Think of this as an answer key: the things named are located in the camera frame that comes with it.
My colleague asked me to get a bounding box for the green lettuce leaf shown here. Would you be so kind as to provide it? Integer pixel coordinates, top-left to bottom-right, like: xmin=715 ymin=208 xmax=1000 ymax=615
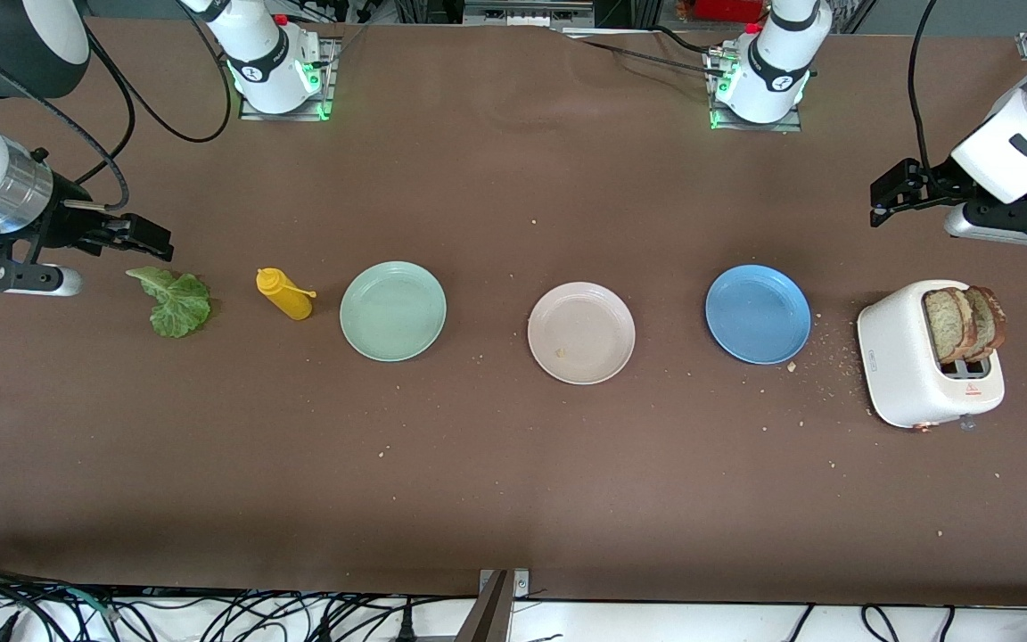
xmin=126 ymin=267 xmax=212 ymax=339

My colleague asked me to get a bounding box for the brown bread slice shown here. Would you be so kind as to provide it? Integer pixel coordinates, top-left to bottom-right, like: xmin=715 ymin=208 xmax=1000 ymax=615
xmin=964 ymin=285 xmax=1007 ymax=362
xmin=924 ymin=287 xmax=978 ymax=364

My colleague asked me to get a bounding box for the yellow squeeze bottle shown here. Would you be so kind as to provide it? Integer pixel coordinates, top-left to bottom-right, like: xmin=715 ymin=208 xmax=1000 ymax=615
xmin=256 ymin=267 xmax=317 ymax=321

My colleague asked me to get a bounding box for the blue plate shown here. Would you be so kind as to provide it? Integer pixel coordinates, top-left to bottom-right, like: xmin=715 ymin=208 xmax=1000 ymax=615
xmin=705 ymin=264 xmax=812 ymax=366

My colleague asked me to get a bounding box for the mint green plate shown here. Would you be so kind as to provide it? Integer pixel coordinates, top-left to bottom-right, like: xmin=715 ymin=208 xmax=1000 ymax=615
xmin=340 ymin=261 xmax=448 ymax=363

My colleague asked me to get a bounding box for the beige plate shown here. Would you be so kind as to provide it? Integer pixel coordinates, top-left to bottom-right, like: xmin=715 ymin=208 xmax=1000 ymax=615
xmin=527 ymin=282 xmax=637 ymax=386

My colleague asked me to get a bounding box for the white toaster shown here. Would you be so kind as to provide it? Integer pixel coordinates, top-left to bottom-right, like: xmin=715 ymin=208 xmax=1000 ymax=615
xmin=857 ymin=280 xmax=1006 ymax=433

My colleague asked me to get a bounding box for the red background box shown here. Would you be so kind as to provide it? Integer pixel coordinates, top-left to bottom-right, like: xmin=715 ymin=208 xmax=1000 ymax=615
xmin=696 ymin=0 xmax=764 ymax=23

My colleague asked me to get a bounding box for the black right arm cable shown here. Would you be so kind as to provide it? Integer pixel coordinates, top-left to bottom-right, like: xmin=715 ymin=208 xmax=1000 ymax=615
xmin=0 ymin=18 xmax=234 ymax=215

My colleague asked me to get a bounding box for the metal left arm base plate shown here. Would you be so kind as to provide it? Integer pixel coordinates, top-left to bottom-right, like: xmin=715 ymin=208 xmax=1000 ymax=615
xmin=708 ymin=45 xmax=804 ymax=133

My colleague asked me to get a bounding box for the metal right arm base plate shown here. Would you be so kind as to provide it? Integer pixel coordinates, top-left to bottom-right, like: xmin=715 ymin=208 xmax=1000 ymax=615
xmin=239 ymin=36 xmax=336 ymax=121

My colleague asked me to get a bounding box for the black table cable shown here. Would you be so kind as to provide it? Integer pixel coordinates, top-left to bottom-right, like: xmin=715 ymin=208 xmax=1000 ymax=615
xmin=558 ymin=27 xmax=728 ymax=77

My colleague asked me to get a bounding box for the grey metal background frame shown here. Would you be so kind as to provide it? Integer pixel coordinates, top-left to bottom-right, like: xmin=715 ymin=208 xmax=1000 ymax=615
xmin=464 ymin=0 xmax=595 ymax=28

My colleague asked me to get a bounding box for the black floor cable bundle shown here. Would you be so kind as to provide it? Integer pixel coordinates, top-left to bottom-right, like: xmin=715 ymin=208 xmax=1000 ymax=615
xmin=0 ymin=560 xmax=479 ymax=642

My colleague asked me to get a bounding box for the metal table edge bracket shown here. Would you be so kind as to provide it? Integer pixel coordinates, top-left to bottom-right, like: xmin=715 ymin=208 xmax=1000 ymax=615
xmin=456 ymin=569 xmax=532 ymax=642

